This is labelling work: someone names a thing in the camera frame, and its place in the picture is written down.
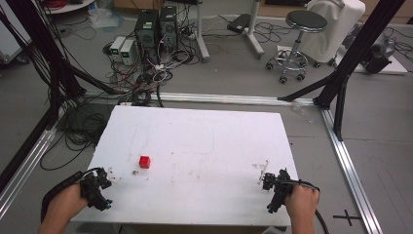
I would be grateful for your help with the clear plastic bag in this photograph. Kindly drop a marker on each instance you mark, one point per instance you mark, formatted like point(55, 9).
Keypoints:
point(105, 18)

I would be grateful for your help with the person's left hand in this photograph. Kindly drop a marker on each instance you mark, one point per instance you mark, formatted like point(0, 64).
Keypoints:
point(65, 203)

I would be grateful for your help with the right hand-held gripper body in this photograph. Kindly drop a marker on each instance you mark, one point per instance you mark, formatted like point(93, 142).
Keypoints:
point(281, 191)

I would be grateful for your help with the slim black computer tower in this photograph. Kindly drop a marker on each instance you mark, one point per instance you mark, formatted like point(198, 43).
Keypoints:
point(168, 27)

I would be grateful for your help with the black round stool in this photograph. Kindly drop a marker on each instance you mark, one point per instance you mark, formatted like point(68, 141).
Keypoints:
point(305, 21)

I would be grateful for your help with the black frame post with braces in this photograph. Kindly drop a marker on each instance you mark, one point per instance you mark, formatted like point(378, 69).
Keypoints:
point(357, 52)

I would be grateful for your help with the white stand leg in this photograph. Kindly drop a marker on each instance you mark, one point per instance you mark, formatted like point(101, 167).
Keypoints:
point(255, 35)
point(202, 35)

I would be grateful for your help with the thin white stick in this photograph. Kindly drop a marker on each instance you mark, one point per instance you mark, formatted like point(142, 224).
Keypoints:
point(264, 171)

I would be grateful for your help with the white cloth cover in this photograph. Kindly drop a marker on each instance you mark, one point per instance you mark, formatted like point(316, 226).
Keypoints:
point(337, 26)

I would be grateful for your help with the flat black box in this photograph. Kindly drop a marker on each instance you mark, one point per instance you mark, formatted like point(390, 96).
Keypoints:
point(239, 23)

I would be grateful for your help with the person's right hand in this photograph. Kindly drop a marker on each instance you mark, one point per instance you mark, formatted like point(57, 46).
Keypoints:
point(302, 201)

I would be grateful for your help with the aluminium floor rail frame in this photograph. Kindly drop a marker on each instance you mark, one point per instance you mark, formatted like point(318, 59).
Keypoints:
point(227, 98)

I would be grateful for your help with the white round table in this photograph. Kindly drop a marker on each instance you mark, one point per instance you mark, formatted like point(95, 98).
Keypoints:
point(69, 6)

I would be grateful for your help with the white power supply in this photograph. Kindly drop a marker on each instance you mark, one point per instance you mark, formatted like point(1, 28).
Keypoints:
point(127, 52)
point(117, 45)

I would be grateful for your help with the white floor board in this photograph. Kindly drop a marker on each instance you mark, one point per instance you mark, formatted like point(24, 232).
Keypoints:
point(397, 66)

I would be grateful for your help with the red cube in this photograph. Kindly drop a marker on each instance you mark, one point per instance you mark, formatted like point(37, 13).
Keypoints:
point(144, 162)

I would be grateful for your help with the black machine on white board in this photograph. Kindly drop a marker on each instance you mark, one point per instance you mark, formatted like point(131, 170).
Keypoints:
point(378, 53)

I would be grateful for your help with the large black computer tower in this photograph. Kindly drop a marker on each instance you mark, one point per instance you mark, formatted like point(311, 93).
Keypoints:
point(146, 32)

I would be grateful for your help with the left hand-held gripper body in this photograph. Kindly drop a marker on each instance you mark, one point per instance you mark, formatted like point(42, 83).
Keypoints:
point(92, 193)

